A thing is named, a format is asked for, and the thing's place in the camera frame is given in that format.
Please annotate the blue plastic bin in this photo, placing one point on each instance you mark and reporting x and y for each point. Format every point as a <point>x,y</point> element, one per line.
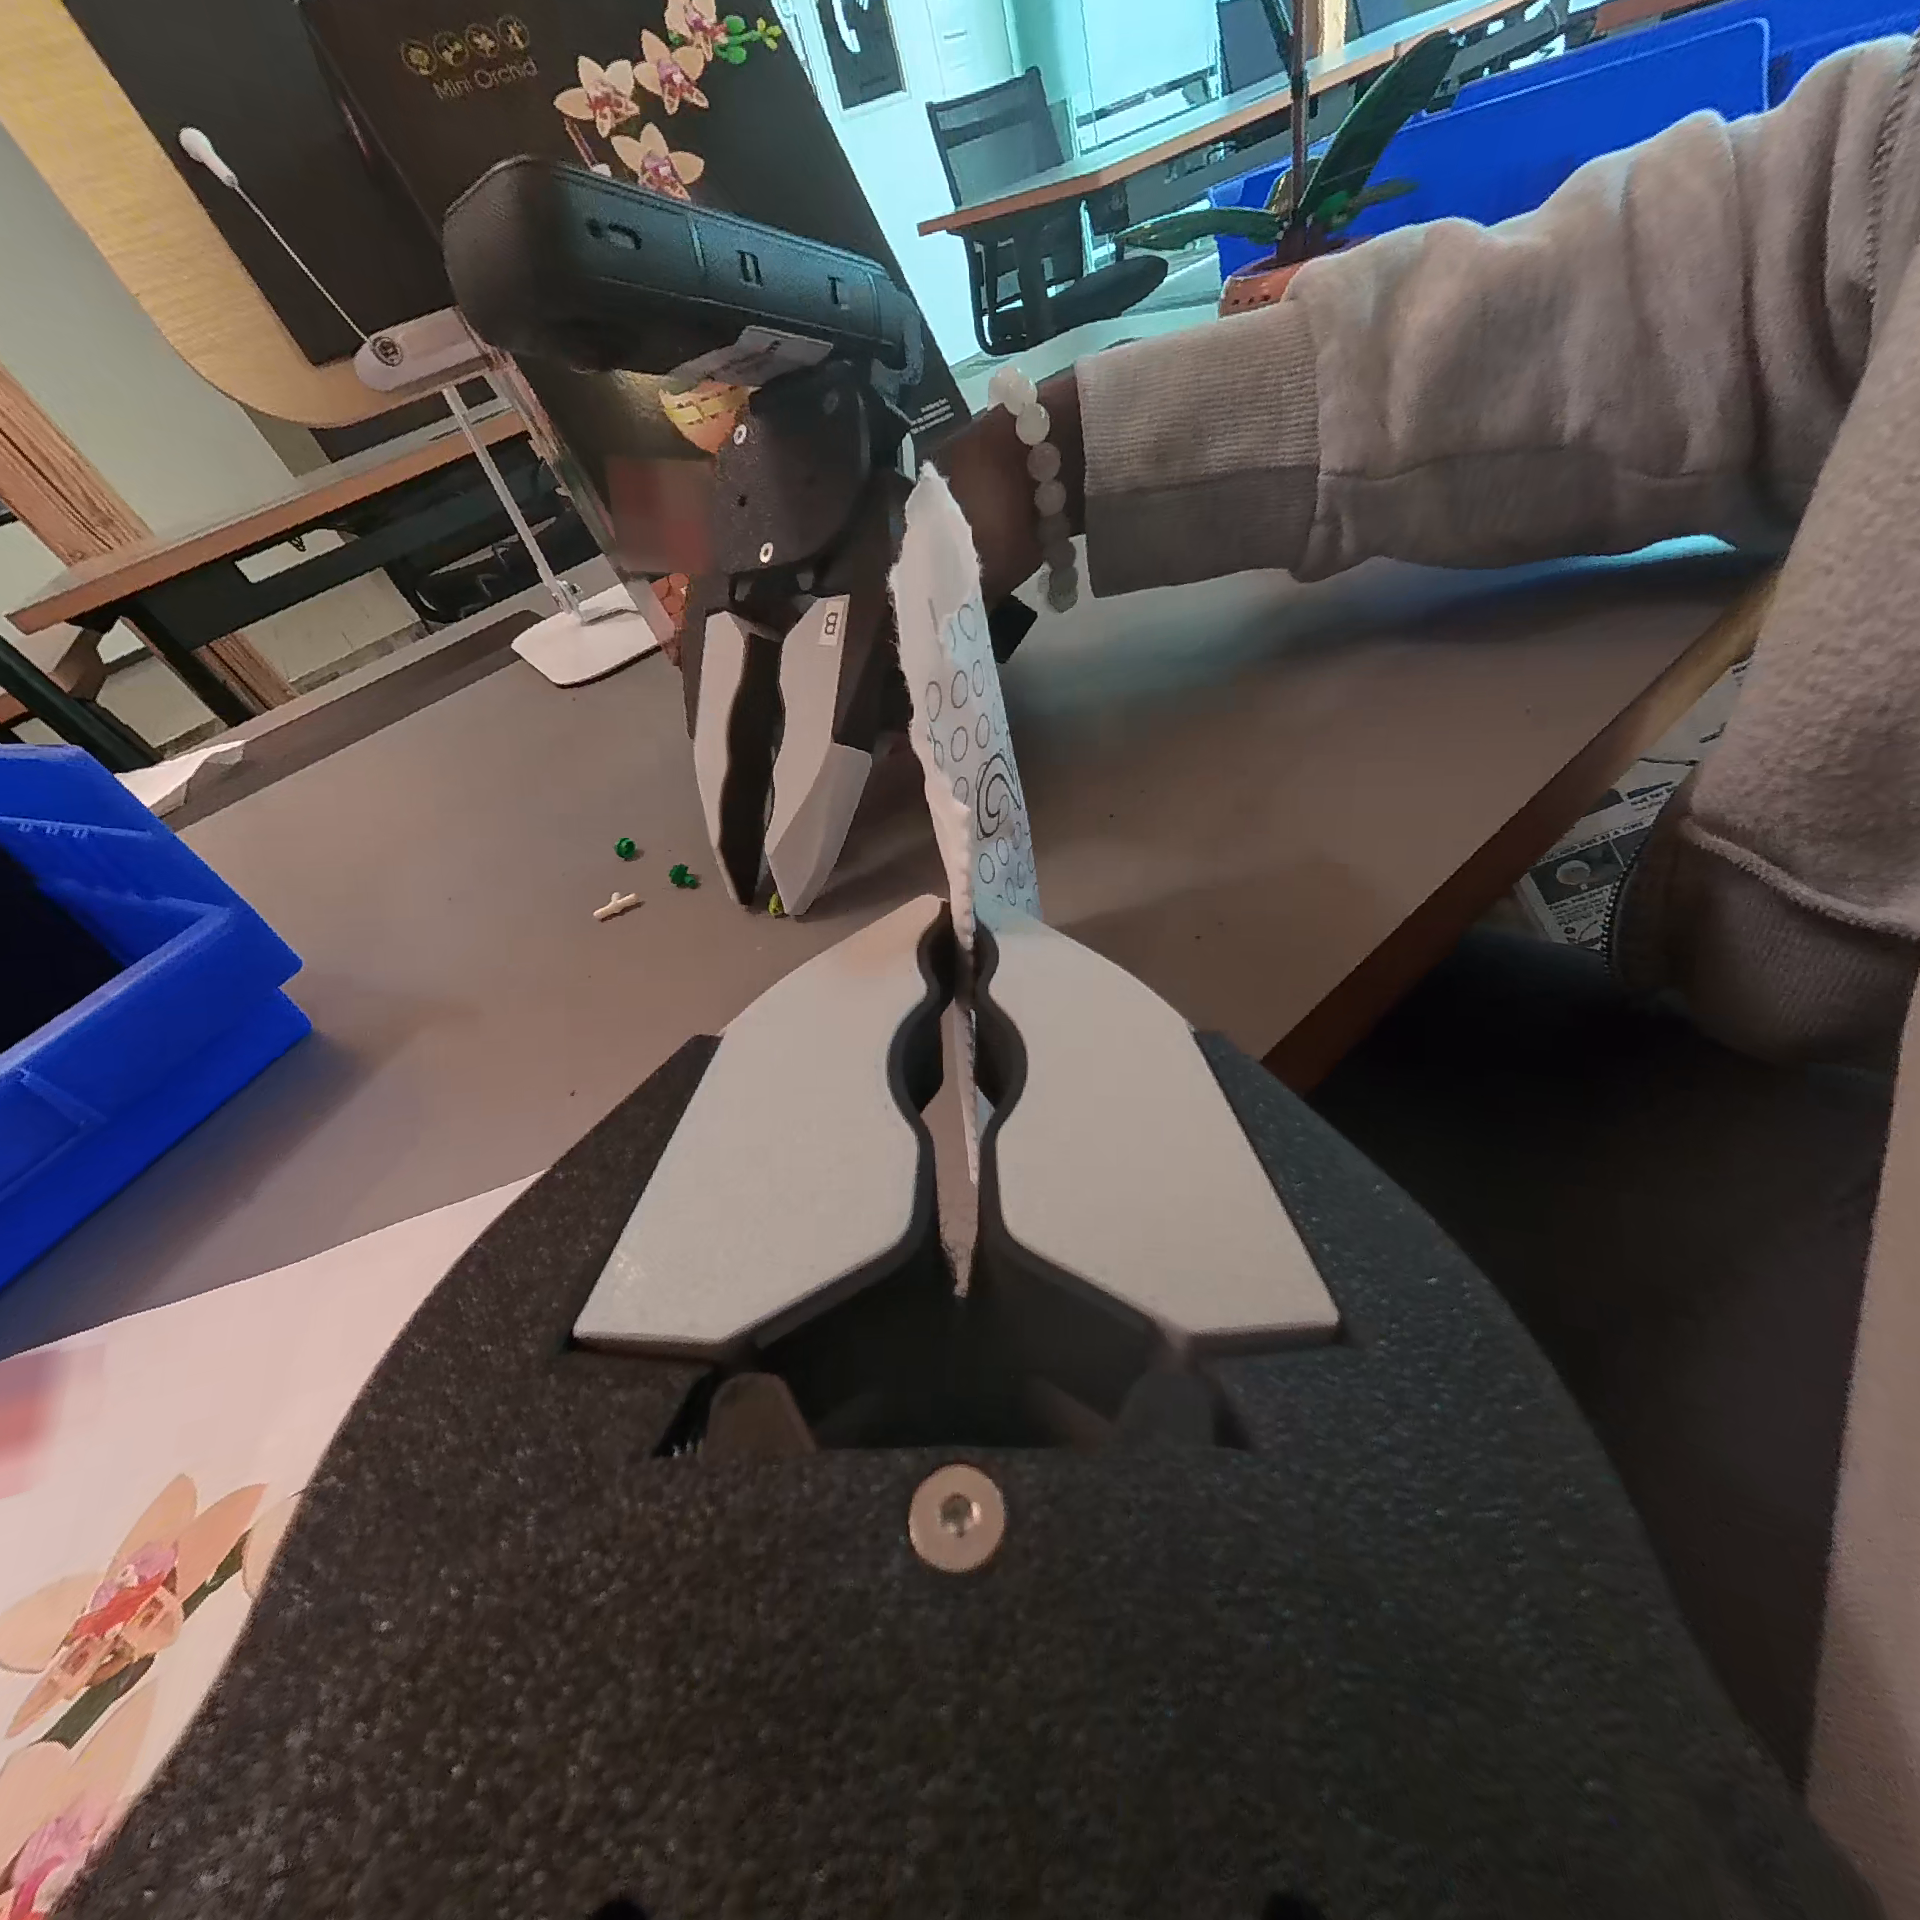
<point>148,1051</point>

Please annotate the curved wooden panel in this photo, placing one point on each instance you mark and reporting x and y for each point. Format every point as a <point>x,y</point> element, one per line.
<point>148,195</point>

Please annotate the person's grey sweatshirt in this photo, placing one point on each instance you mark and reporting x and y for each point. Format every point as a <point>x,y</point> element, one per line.
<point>1798,901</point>

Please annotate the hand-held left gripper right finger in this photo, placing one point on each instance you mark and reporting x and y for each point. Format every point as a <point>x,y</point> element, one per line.
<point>1141,1171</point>

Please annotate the large blue storage bin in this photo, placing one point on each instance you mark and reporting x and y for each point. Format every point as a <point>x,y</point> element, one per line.
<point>1576,106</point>

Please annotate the person's right hand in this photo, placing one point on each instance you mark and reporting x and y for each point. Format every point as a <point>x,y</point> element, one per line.
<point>993,482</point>

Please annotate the orchid instruction booklet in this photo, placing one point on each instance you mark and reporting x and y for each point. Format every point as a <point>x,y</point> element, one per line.
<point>181,1395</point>

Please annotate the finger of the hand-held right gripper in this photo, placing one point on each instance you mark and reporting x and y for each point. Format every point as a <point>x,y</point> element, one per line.
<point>819,797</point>
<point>714,692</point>

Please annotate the wooden table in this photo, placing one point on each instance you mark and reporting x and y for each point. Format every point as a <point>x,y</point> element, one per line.
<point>224,534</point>

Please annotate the wooden post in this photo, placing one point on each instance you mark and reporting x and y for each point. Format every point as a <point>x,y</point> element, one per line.
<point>75,495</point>

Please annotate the torn circle-print paper bag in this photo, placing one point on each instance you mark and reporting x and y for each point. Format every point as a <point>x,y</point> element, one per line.
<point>974,721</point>

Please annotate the long background desk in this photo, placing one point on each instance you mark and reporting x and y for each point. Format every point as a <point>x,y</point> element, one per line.
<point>1141,189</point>

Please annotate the printed paper sheets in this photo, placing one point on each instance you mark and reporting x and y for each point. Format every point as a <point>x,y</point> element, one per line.
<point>1588,870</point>

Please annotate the crumpled white paper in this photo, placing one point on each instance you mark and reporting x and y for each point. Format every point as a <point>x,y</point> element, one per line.
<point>181,779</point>

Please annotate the white camera stand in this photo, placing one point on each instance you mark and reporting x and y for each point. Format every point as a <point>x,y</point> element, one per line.
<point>586,652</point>

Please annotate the black orchid set box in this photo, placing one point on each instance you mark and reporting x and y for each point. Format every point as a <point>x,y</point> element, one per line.
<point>389,166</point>

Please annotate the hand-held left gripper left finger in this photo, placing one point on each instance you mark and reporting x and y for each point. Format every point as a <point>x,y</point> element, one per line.
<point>780,1185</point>

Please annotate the grey desk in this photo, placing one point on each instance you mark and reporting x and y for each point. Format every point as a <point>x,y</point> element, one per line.
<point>450,975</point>

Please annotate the black office chair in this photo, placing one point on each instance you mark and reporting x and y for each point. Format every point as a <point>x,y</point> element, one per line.
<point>1035,284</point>

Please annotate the person's right forearm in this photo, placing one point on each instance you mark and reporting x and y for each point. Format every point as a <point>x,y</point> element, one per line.
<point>1500,359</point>

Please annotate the brick orchid plant model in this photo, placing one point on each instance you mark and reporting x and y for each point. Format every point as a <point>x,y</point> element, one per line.
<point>1267,277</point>

